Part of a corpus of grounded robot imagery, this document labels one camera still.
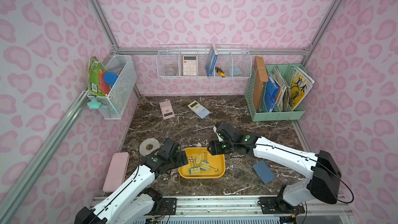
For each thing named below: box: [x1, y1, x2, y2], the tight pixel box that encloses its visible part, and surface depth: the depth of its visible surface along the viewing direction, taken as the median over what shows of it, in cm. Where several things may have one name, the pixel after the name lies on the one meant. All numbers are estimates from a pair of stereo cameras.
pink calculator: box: [159, 99, 176, 120], surface depth 112 cm
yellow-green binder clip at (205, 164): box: [200, 151, 211, 171], surface depth 85 cm
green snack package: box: [88, 56, 111, 97], surface depth 72 cm
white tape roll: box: [138, 137, 161, 158], surface depth 96 cm
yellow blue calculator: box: [187, 100, 211, 120], surface depth 112 cm
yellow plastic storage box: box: [178, 147, 226, 179], surface depth 86 cm
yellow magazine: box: [289, 65, 315, 111], surface depth 100 cm
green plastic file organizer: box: [244, 63, 307, 122], surface depth 102 cm
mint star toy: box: [87, 97, 102, 110], surface depth 64 cm
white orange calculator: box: [182, 54, 198, 77], surface depth 96 cm
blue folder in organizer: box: [264, 74, 280, 113], surface depth 99 cm
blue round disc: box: [103, 71, 119, 86], surface depth 77 cm
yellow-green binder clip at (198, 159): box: [187, 154, 202, 167], surface depth 89 cm
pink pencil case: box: [102, 151, 131, 193], surface depth 86 cm
